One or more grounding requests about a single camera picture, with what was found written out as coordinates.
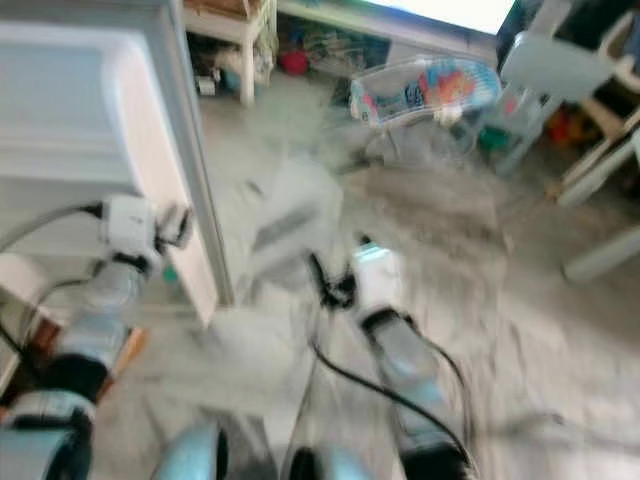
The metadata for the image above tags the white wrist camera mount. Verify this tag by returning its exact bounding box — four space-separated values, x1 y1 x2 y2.
350 243 407 316
105 195 166 266

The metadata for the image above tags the red ball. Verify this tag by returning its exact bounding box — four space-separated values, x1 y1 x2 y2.
280 50 310 77

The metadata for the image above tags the robot right leg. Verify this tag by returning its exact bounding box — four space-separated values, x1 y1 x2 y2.
285 445 371 480

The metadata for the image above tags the bright window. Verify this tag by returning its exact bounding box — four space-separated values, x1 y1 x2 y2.
365 0 518 34

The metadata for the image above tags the white fridge door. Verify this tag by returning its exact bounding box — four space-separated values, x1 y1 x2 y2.
0 0 239 331

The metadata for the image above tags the red yellow toy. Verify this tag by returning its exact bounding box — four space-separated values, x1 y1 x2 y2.
545 105 598 149

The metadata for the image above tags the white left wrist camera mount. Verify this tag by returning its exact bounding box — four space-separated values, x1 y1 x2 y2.
105 195 166 266

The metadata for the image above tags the robot left leg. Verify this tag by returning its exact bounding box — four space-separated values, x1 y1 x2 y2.
155 420 227 480

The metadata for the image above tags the colourful baby bouncer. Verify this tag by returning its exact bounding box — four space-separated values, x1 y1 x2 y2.
348 57 503 129

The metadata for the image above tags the green toy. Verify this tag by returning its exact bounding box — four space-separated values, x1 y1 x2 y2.
478 125 513 153

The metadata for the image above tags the grey tube leg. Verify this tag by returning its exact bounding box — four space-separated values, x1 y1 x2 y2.
560 225 640 284

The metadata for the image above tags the white wooden stool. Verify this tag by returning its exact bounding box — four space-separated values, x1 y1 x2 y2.
185 0 278 108

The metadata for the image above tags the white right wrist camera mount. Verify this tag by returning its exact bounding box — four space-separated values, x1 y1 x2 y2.
350 243 407 316

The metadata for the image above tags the robot leg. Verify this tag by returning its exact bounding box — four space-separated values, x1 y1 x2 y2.
285 445 371 480
155 420 227 480

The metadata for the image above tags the grey baby high chair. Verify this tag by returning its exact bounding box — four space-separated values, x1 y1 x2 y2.
500 0 640 206

